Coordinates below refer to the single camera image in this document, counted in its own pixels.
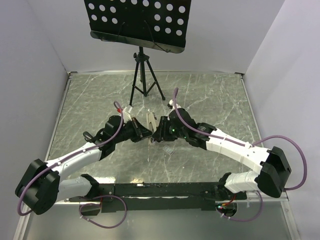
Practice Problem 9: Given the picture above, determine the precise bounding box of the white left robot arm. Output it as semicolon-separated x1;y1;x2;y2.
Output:
15;115;153;216

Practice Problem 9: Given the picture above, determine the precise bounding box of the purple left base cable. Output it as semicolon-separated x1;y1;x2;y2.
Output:
78;194;130;229

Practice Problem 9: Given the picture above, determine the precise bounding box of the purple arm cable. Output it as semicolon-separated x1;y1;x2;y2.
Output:
172;87;308;192
16;100;125;216

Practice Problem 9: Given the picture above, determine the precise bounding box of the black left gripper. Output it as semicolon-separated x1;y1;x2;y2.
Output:
113;116;154;144

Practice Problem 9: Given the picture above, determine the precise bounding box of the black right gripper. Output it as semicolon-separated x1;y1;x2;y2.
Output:
152;116;187;142

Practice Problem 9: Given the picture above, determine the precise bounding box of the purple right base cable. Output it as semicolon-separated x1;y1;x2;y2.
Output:
216;193;265;223

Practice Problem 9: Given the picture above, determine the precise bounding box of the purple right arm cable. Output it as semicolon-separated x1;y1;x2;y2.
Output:
172;87;308;192

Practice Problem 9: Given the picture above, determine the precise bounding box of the black tripod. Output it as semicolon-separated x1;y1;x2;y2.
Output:
129;46;166;107

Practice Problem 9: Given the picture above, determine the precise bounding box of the black perforated music stand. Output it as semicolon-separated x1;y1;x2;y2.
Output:
84;0;192;54

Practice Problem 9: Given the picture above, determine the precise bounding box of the small open staple box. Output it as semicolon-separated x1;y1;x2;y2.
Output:
163;146;174;155

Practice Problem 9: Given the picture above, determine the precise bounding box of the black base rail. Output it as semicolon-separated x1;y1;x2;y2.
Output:
69;182;247;213

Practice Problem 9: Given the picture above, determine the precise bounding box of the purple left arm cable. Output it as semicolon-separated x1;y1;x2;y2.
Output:
16;100;125;216

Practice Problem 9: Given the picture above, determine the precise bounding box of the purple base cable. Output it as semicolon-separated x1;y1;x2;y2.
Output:
78;194;130;229
216;193;265;223

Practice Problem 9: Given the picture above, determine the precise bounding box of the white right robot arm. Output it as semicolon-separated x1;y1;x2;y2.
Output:
152;107;292;199

